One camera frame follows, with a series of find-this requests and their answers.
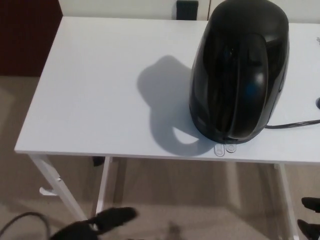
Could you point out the dark red cabinet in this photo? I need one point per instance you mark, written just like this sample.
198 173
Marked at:
28 37

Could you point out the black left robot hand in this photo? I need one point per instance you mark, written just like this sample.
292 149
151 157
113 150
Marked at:
100 223

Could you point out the white hook on table leg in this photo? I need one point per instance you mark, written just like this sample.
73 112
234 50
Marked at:
46 192

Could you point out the black floor door stop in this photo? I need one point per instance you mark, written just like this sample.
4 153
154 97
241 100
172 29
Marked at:
98 161

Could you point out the white metal table leg frame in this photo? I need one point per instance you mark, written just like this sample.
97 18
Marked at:
63 192
287 195

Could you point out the dark round object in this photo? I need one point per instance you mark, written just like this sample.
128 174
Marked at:
318 103

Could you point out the white cabinet fronts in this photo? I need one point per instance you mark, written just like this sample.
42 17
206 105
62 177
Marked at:
125 7

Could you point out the clear round kettle base button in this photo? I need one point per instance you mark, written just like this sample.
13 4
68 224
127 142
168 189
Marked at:
231 147

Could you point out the black wall-mounted box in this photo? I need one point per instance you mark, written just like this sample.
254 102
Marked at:
187 9

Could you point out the black electric kettle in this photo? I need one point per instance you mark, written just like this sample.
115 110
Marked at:
238 75

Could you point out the clear oblong kettle base lever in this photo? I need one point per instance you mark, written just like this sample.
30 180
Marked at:
219 150

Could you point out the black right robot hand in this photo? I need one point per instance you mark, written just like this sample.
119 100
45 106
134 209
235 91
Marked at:
313 205

